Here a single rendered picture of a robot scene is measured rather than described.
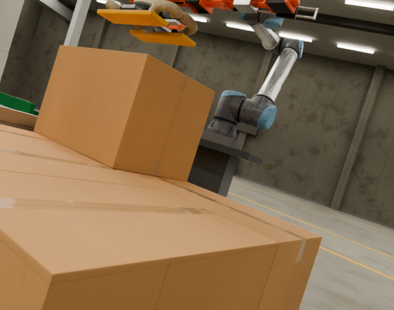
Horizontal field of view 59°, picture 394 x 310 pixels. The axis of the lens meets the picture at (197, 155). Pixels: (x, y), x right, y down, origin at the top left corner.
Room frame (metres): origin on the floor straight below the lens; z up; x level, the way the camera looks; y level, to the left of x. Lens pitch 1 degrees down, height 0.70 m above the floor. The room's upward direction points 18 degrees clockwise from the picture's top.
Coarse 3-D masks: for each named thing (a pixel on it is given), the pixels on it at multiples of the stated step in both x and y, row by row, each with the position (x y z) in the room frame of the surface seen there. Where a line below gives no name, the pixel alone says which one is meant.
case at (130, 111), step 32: (64, 64) 1.47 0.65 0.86; (96, 64) 1.33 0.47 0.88; (128, 64) 1.21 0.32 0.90; (160, 64) 1.20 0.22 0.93; (64, 96) 1.42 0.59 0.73; (96, 96) 1.29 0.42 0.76; (128, 96) 1.17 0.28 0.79; (160, 96) 1.24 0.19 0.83; (192, 96) 1.36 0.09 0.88; (64, 128) 1.38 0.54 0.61; (96, 128) 1.25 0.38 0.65; (128, 128) 1.16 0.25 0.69; (160, 128) 1.27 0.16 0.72; (192, 128) 1.41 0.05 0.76; (96, 160) 1.21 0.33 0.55; (128, 160) 1.20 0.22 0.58; (160, 160) 1.31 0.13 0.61; (192, 160) 1.46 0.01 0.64
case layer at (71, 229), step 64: (0, 128) 1.27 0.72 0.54; (0, 192) 0.52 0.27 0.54; (64, 192) 0.64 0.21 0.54; (128, 192) 0.83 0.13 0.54; (192, 192) 1.20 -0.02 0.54; (0, 256) 0.38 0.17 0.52; (64, 256) 0.37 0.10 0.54; (128, 256) 0.42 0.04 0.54; (192, 256) 0.52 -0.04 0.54; (256, 256) 0.72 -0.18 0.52
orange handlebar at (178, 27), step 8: (168, 0) 1.42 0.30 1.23; (176, 0) 1.40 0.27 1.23; (184, 0) 1.37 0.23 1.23; (208, 0) 1.30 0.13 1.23; (216, 0) 1.27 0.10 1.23; (224, 0) 1.26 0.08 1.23; (232, 0) 1.24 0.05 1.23; (256, 0) 1.18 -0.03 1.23; (296, 0) 1.11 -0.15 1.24; (224, 8) 1.31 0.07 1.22
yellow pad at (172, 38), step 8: (136, 32) 1.61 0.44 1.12; (144, 32) 1.58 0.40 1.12; (152, 32) 1.55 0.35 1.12; (160, 32) 1.52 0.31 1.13; (168, 32) 1.49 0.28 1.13; (176, 32) 1.53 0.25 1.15; (144, 40) 1.68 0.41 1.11; (152, 40) 1.64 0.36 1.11; (160, 40) 1.59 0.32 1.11; (168, 40) 1.55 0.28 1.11; (176, 40) 1.51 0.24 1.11; (184, 40) 1.47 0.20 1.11
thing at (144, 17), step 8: (120, 8) 1.46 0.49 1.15; (144, 8) 1.37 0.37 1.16; (104, 16) 1.50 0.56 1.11; (112, 16) 1.46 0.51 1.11; (120, 16) 1.42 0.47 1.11; (128, 16) 1.39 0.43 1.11; (136, 16) 1.36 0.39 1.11; (144, 16) 1.33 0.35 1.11; (152, 16) 1.30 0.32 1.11; (128, 24) 1.50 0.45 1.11; (136, 24) 1.46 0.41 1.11; (144, 24) 1.43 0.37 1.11; (152, 24) 1.39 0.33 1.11; (160, 24) 1.36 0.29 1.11
